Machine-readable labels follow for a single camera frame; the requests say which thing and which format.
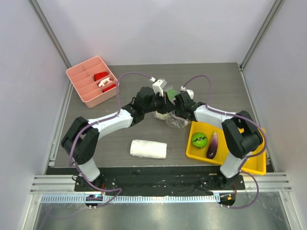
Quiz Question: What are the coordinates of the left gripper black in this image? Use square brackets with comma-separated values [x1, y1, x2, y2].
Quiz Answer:
[143, 92, 177, 115]

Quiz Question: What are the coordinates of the aluminium frame rail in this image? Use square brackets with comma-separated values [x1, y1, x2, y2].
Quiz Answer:
[30, 172, 292, 196]

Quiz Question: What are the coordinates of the white slotted cable duct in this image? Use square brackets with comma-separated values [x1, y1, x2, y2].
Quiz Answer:
[40, 193, 220, 204]

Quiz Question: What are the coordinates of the white rolled towel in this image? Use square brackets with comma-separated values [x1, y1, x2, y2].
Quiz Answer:
[130, 139, 167, 159]

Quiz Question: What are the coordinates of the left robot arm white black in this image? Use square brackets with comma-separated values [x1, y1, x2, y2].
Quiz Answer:
[61, 87, 175, 191]

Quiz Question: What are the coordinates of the green polka dot toy food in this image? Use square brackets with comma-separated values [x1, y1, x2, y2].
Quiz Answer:
[166, 89, 178, 102]

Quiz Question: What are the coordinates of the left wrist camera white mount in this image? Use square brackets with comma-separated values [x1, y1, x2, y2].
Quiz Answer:
[150, 77, 167, 96]

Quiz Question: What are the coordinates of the pink divided organizer box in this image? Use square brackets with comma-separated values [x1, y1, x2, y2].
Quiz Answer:
[66, 56, 118, 108]

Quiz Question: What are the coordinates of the red santa toy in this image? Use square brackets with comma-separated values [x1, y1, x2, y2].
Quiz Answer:
[94, 71, 117, 93]

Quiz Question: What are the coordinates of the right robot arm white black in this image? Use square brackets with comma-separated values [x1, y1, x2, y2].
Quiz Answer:
[175, 91, 267, 189]

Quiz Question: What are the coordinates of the white toy fish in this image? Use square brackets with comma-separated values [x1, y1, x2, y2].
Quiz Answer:
[153, 112, 170, 120]

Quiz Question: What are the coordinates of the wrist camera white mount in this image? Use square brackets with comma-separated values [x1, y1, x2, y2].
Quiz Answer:
[150, 77, 167, 96]
[180, 86, 194, 99]

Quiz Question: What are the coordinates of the purple toy eggplant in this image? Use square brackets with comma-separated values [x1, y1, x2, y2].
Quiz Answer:
[206, 131, 218, 159]

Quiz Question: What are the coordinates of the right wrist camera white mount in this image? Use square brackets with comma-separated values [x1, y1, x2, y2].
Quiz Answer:
[180, 86, 194, 99]

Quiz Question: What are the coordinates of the clear zip top bag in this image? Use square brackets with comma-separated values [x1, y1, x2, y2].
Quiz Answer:
[165, 86, 189, 128]

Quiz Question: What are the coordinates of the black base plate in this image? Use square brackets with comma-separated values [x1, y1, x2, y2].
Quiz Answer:
[72, 166, 246, 196]

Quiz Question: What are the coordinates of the yellow plastic tray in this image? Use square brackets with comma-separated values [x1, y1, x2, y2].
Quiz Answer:
[186, 122, 266, 175]

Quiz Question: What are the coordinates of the green toy ball black zigzag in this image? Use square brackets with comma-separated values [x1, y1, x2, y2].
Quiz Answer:
[191, 132, 208, 149]

